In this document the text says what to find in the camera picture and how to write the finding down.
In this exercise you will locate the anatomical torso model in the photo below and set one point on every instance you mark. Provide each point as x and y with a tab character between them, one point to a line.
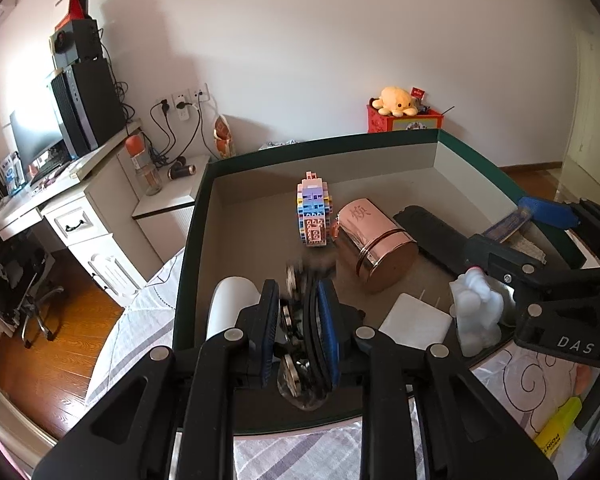
224	135

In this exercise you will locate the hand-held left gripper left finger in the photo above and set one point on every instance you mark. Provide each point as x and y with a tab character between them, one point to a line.
270	330

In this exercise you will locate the red desk calendar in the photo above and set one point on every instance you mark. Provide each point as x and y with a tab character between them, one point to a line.
74	5

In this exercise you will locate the white astronaut figure silver helmet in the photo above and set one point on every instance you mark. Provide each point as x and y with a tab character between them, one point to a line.
472	310

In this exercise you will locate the black keyboard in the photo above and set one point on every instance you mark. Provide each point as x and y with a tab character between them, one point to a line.
47	165

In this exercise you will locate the pastel building block toy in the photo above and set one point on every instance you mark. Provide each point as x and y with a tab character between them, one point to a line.
312	210

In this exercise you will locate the white desk with drawers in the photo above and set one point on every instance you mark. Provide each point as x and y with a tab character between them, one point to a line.
60	195

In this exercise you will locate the red toy box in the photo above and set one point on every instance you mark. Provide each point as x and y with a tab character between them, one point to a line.
380	120

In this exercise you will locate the black cylindrical roller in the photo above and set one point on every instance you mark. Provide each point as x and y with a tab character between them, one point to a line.
180	170

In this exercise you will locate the black office chair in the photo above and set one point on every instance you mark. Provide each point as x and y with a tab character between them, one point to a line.
15	270

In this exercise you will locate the yellow octopus plush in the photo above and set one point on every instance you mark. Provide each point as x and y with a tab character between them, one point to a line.
395	100

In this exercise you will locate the white wall outlet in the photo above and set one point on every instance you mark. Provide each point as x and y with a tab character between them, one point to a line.
185	114
202	91

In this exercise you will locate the white door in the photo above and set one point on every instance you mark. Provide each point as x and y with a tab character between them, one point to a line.
592	150

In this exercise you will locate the blue striped box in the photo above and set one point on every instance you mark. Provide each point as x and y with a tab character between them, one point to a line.
507	224

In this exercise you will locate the yellow highlighter pack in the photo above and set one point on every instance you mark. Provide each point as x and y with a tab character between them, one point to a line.
560	425

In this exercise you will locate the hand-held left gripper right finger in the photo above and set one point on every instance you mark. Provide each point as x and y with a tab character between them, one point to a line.
327	330

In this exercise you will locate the white plug adapter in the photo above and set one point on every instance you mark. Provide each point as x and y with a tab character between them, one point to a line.
415	320

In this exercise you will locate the blue white carton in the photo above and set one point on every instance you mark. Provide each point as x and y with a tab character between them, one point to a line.
11	175

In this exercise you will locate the black computer tower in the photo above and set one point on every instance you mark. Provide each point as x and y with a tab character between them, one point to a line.
90	110

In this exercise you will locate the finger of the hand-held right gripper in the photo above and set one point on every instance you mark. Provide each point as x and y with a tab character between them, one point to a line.
510	265
545	210

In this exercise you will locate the rose gold metal canister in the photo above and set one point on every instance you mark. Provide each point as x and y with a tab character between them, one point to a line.
375	245

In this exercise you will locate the striped white quilt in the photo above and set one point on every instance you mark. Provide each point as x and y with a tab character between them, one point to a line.
130	330

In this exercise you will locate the black computer monitor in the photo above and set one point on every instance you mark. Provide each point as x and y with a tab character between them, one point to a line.
35	140

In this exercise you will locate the clear bottle orange lid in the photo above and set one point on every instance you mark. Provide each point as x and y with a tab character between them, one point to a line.
142	170

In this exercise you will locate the white nightstand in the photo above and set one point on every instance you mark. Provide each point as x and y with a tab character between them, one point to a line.
167	200

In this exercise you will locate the pink storage box green rim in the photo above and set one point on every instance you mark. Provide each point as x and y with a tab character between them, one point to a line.
260	200

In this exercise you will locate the white rounded object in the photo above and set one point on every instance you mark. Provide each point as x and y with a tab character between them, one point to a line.
227	305

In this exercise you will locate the small red card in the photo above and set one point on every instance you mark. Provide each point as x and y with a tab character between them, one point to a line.
418	92

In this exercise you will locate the black case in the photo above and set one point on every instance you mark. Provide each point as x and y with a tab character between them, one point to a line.
430	235

